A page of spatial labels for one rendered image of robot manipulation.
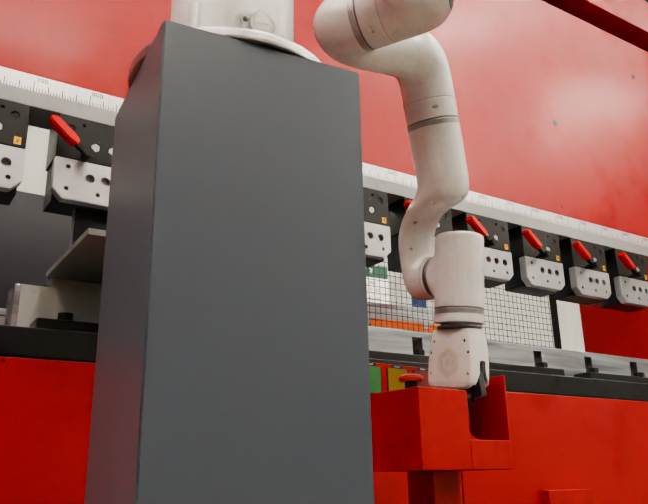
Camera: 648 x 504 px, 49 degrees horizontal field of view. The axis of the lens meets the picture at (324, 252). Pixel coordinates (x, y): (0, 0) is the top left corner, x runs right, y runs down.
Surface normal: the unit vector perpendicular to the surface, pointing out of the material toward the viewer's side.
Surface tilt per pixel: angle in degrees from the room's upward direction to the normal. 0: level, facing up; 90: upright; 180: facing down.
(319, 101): 90
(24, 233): 90
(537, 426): 90
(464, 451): 90
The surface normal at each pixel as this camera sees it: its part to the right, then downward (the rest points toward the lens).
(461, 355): -0.74, -0.16
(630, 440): 0.54, -0.26
